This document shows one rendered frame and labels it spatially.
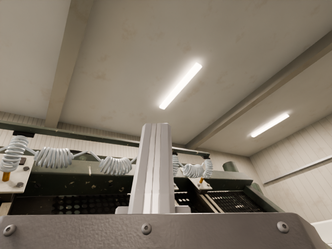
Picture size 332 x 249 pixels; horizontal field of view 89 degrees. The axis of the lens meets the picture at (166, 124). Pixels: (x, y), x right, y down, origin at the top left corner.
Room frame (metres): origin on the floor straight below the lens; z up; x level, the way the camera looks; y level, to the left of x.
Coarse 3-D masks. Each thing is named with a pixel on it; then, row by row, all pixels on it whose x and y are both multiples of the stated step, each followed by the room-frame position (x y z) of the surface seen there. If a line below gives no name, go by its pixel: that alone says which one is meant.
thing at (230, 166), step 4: (224, 164) 4.77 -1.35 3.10; (228, 164) 4.71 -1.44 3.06; (232, 164) 4.71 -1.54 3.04; (224, 168) 4.82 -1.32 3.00; (228, 168) 4.73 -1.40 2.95; (232, 168) 4.70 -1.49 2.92; (236, 168) 4.74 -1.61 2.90; (252, 184) 4.51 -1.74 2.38; (256, 184) 4.53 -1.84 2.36; (256, 188) 4.49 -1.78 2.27; (260, 192) 4.54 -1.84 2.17
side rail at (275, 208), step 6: (246, 186) 1.38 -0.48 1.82; (246, 192) 1.39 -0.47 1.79; (252, 192) 1.36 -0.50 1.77; (258, 192) 1.39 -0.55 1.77; (252, 198) 1.37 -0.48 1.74; (258, 198) 1.34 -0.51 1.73; (264, 198) 1.35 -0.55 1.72; (258, 204) 1.36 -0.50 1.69; (264, 204) 1.33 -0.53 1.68; (270, 204) 1.32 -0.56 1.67; (270, 210) 1.31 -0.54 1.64; (276, 210) 1.29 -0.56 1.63; (282, 210) 1.32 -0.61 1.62
